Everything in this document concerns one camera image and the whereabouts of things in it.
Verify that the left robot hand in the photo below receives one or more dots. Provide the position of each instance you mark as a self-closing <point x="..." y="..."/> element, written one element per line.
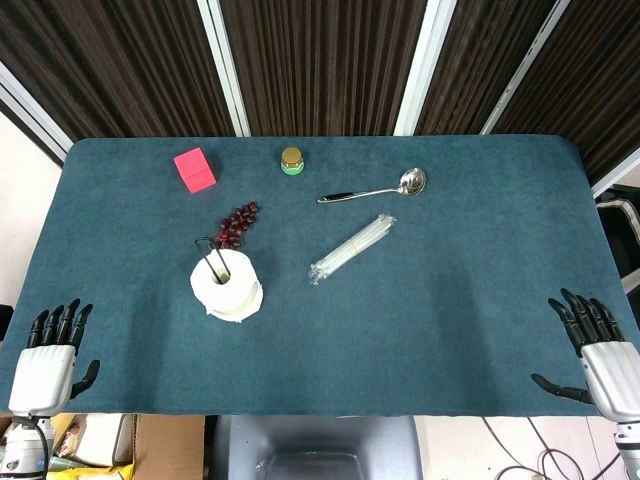
<point x="42" y="370"/>

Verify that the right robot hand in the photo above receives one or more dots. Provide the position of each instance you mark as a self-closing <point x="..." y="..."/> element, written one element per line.
<point x="607" y="370"/>

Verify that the white toilet paper roll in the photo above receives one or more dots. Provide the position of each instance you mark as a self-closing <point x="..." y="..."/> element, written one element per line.
<point x="226" y="286"/>

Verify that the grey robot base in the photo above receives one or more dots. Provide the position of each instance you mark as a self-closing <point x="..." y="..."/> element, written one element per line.
<point x="315" y="447"/>

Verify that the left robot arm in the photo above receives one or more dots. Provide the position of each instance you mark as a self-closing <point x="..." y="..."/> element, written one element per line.
<point x="24" y="447"/>

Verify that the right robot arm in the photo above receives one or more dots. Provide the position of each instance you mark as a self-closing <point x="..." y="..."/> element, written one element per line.
<point x="628" y="447"/>

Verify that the black chair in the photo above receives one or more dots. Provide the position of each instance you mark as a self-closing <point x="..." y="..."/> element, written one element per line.
<point x="620" y="235"/>

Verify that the brown cardboard box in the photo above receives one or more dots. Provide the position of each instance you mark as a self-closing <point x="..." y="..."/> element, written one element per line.
<point x="160" y="440"/>

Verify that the dark red grape bunch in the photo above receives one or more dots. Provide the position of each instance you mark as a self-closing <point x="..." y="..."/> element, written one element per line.
<point x="237" y="225"/>

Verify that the pink cube block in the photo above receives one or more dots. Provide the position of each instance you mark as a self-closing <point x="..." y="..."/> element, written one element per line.
<point x="195" y="169"/>

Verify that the bundle of clear straws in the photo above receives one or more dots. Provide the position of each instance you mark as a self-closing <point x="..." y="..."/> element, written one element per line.
<point x="352" y="249"/>

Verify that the blue-green table cloth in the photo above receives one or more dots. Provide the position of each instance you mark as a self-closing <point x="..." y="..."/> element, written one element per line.
<point x="320" y="310"/>

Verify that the silver metal ladle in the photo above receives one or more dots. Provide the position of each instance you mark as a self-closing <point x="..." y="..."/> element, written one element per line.
<point x="380" y="189"/>

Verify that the green jar with gold lid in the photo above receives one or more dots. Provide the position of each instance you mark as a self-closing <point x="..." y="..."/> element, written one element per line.
<point x="292" y="160"/>

